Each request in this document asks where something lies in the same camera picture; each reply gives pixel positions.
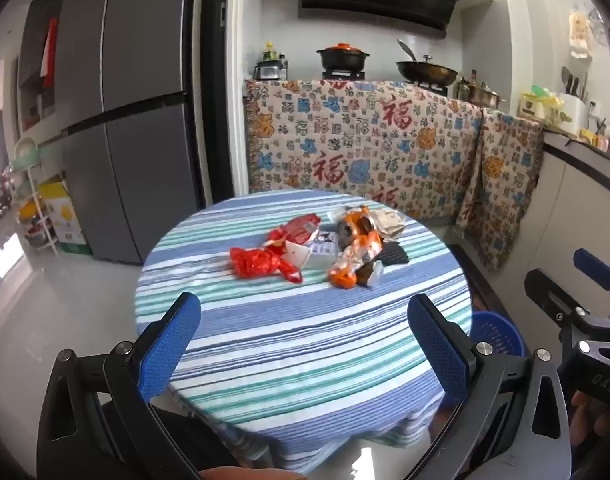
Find orange snack bag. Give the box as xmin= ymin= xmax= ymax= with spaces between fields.
xmin=327 ymin=206 xmax=386 ymax=289

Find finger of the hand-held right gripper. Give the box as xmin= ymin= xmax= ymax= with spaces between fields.
xmin=524 ymin=268 xmax=586 ymax=331
xmin=573 ymin=248 xmax=610 ymax=293

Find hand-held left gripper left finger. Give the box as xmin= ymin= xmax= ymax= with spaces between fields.
xmin=35 ymin=291 xmax=206 ymax=480

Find red plastic bag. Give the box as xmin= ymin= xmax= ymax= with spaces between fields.
xmin=229 ymin=246 xmax=286 ymax=278

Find white knife block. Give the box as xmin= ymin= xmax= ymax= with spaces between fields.
xmin=557 ymin=66 xmax=590 ymax=133

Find yellow cardboard box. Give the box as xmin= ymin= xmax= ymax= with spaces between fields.
xmin=37 ymin=180 xmax=93 ymax=256

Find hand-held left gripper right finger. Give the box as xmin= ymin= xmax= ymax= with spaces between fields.
xmin=407 ymin=292 xmax=573 ymax=480

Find black wrapper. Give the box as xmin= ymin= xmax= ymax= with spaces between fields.
xmin=372 ymin=240 xmax=410 ymax=267

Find person's right hand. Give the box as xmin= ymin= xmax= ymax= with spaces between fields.
xmin=567 ymin=391 xmax=610 ymax=453

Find large printed blanket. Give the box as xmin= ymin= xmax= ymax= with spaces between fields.
xmin=242 ymin=79 xmax=486 ymax=226

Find white storage rack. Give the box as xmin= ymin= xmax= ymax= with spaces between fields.
xmin=10 ymin=137 xmax=60 ymax=261

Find beige paper bag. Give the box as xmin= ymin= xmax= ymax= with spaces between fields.
xmin=372 ymin=209 xmax=408 ymax=238

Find yellow hanging cloth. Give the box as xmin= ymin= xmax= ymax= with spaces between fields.
xmin=567 ymin=10 xmax=593 ymax=58

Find yellow green containers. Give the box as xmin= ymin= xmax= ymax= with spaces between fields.
xmin=517 ymin=85 xmax=566 ymax=123

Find round striped-cloth table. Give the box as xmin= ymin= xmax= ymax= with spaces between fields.
xmin=135 ymin=189 xmax=473 ymax=476

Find black wok with lid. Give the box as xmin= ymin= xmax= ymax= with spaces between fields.
xmin=396 ymin=39 xmax=460 ymax=87

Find red snack wrapper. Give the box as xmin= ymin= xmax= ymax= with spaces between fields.
xmin=269 ymin=212 xmax=323 ymax=248

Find grey refrigerator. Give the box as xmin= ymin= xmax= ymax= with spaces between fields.
xmin=50 ymin=0 xmax=208 ymax=266

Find white red yellow paper bag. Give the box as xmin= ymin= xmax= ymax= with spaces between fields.
xmin=277 ymin=240 xmax=313 ymax=283

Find red hanging cloth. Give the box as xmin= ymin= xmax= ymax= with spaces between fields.
xmin=41 ymin=17 xmax=60 ymax=88

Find steel pot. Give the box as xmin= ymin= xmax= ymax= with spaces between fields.
xmin=457 ymin=77 xmax=506 ymax=108

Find gas stove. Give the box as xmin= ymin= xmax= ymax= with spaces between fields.
xmin=322 ymin=67 xmax=366 ymax=82

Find black clay pot orange lid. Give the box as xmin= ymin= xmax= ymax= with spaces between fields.
xmin=316 ymin=42 xmax=372 ymax=73

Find clear cartoon packet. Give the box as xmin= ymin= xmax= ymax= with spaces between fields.
xmin=307 ymin=230 xmax=340 ymax=268

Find blue plastic basket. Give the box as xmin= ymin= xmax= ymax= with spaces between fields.
xmin=467 ymin=310 xmax=524 ymax=358

